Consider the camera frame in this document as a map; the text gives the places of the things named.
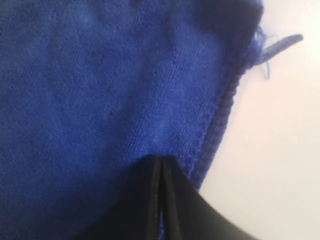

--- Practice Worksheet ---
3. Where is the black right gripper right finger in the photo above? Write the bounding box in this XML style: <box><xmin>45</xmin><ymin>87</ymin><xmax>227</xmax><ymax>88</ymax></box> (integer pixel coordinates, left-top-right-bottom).
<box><xmin>161</xmin><ymin>155</ymin><xmax>255</xmax><ymax>240</ymax></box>

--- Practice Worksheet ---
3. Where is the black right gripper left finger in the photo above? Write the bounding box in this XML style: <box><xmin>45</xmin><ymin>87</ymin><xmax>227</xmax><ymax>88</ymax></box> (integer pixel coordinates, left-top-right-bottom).
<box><xmin>75</xmin><ymin>155</ymin><xmax>162</xmax><ymax>240</ymax></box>

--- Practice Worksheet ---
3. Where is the blue microfibre towel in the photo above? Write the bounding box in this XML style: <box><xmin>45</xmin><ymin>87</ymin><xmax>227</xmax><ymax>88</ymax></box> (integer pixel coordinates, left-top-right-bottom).
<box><xmin>0</xmin><ymin>0</ymin><xmax>303</xmax><ymax>240</ymax></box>

